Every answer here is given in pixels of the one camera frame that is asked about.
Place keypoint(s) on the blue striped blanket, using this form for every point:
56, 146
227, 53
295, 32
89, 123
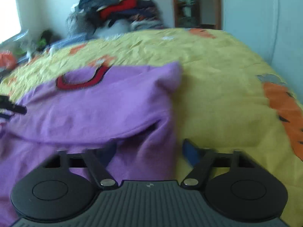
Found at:
71, 40

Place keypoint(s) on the orange plastic bag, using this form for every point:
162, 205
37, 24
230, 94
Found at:
7, 60

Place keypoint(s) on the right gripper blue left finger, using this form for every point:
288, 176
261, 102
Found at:
106, 154

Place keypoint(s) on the white wardrobe door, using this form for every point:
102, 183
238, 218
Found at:
272, 29

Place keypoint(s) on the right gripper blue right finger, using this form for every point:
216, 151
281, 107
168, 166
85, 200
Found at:
193, 154

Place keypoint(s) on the purple sweater red collar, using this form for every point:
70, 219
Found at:
89, 108

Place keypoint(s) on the pile of clothes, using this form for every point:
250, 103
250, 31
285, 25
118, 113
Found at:
140, 14

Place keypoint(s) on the black backpack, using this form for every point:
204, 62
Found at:
47, 38

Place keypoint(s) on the window with frame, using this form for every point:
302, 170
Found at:
10, 19

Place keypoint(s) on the checkered houndstooth bag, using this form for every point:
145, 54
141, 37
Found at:
77, 23

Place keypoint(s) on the yellow floral bedspread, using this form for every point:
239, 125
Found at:
229, 97

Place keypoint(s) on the wooden door frame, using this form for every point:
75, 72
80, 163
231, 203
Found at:
206, 14

